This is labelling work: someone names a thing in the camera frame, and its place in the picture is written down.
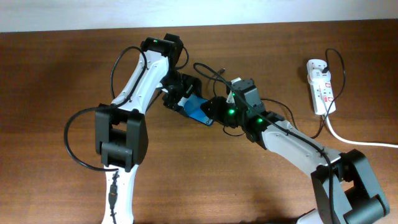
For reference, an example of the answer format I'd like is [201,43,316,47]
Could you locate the blue Galaxy smartphone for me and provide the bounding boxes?
[182,95,214,126]

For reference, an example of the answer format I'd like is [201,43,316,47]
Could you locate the black USB charging cable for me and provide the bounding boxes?
[212,48,346,140]

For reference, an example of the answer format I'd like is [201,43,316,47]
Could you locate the white power strip cord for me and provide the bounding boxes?
[324,114,398,149]

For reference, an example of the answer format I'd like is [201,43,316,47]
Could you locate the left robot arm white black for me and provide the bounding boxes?
[95,34,201,223]

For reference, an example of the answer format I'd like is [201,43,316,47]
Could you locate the white USB charger adapter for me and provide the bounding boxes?
[307,59,331,85]

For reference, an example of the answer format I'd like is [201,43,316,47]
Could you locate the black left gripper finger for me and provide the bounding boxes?
[165,105,189,118]
[192,77,202,98]

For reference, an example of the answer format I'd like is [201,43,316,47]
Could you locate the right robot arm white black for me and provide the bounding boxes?
[201,79,390,224]

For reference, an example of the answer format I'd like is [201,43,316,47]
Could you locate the white power strip red switches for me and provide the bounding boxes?
[306,59,337,116]

